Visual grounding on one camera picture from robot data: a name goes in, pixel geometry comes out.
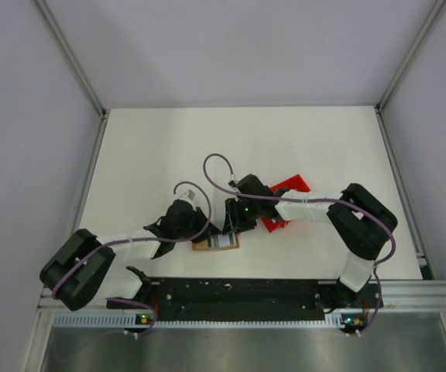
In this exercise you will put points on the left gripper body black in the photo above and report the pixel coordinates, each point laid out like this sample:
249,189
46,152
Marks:
196,222

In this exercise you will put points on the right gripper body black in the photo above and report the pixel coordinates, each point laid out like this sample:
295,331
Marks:
243,214

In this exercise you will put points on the yellow leather card holder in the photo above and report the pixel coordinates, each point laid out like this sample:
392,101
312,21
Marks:
203,245

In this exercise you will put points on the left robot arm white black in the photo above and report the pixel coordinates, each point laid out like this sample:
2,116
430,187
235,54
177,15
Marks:
92,268

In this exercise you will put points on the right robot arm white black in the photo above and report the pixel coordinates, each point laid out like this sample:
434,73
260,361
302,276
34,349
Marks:
363,223

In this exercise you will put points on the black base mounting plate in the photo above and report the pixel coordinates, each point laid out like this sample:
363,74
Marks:
240,300

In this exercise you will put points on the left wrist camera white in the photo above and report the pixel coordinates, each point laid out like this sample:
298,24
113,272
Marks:
188,196

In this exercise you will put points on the grey slotted cable duct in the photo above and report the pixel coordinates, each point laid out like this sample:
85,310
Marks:
97,320

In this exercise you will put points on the aluminium frame rail front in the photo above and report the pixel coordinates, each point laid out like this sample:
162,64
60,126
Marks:
398,296

